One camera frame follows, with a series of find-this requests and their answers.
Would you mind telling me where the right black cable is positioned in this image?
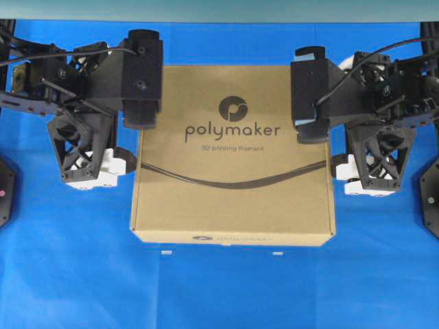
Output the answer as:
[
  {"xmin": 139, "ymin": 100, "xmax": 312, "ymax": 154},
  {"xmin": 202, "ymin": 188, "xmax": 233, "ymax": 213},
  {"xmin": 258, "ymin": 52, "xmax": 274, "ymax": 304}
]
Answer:
[{"xmin": 315, "ymin": 36, "xmax": 436, "ymax": 108}]

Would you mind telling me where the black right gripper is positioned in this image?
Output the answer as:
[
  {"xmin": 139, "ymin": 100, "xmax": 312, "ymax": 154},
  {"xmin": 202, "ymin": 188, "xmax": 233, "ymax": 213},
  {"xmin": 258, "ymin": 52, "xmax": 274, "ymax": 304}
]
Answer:
[{"xmin": 290, "ymin": 46, "xmax": 377, "ymax": 144}]

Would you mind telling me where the left black cable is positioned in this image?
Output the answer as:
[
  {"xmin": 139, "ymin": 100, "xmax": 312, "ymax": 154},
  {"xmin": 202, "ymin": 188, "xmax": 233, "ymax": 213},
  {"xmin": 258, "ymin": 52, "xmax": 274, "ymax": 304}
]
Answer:
[{"xmin": 0, "ymin": 47, "xmax": 138, "ymax": 66}]

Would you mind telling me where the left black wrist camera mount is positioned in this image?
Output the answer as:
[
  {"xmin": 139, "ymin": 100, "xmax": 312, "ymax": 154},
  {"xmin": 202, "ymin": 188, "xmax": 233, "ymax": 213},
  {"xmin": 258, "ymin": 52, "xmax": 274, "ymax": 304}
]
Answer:
[{"xmin": 46, "ymin": 109, "xmax": 139, "ymax": 189}]

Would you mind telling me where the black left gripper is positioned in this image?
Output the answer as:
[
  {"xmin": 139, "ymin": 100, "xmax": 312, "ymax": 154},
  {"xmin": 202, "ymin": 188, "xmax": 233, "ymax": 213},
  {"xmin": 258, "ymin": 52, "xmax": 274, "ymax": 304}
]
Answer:
[{"xmin": 72, "ymin": 29, "xmax": 163, "ymax": 130}]

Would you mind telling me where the blue table cloth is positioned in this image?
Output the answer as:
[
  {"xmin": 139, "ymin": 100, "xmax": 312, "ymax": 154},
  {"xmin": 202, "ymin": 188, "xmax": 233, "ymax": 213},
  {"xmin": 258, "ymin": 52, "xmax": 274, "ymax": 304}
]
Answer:
[{"xmin": 0, "ymin": 19, "xmax": 439, "ymax": 329}]

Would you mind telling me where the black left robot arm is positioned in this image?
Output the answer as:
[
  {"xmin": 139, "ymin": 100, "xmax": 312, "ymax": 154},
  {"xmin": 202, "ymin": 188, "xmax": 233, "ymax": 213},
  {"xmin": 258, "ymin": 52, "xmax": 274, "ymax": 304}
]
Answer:
[{"xmin": 1, "ymin": 20, "xmax": 163, "ymax": 130}]

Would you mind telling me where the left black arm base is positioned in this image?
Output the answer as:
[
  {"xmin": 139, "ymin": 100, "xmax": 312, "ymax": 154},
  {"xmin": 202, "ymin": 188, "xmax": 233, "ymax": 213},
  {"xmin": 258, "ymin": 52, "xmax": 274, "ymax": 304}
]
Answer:
[{"xmin": 0, "ymin": 156, "xmax": 16, "ymax": 228}]

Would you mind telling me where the left white tape marker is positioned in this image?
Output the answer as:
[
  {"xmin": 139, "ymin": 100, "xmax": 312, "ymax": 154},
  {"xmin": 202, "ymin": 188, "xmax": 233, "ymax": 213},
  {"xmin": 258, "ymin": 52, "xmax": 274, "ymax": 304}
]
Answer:
[{"xmin": 161, "ymin": 250, "xmax": 174, "ymax": 256}]

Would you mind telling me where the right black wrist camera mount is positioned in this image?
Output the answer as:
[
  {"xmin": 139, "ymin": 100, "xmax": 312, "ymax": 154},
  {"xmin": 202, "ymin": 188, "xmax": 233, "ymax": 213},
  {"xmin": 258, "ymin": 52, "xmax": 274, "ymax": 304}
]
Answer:
[{"xmin": 331, "ymin": 122, "xmax": 416, "ymax": 197}]

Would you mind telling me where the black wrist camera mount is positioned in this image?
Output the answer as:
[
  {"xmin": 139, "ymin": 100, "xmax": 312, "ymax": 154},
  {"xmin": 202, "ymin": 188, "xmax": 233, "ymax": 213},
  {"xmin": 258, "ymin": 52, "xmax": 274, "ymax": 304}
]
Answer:
[
  {"xmin": 46, "ymin": 109, "xmax": 139, "ymax": 189},
  {"xmin": 331, "ymin": 122, "xmax": 416, "ymax": 197}
]

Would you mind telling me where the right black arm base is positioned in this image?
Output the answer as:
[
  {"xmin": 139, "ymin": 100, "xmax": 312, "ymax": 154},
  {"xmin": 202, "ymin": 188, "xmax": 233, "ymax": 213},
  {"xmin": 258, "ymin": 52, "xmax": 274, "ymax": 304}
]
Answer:
[{"xmin": 419, "ymin": 159, "xmax": 439, "ymax": 238}]

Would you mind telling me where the brown Polymaker cardboard box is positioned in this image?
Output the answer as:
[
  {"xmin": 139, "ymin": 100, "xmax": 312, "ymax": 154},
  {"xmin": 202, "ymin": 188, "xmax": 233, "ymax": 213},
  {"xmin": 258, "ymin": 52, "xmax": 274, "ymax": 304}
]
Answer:
[{"xmin": 130, "ymin": 66, "xmax": 336, "ymax": 247}]

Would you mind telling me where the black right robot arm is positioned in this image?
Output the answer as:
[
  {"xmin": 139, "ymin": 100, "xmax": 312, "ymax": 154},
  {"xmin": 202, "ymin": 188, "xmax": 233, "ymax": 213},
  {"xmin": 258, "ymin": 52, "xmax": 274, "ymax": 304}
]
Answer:
[{"xmin": 290, "ymin": 21, "xmax": 438, "ymax": 144}]

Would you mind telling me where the black cable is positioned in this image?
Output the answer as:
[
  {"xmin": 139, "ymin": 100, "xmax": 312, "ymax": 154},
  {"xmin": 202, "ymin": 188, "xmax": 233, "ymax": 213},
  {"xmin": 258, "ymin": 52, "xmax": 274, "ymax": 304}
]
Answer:
[
  {"xmin": 315, "ymin": 36, "xmax": 436, "ymax": 108},
  {"xmin": 0, "ymin": 47, "xmax": 138, "ymax": 66}
]

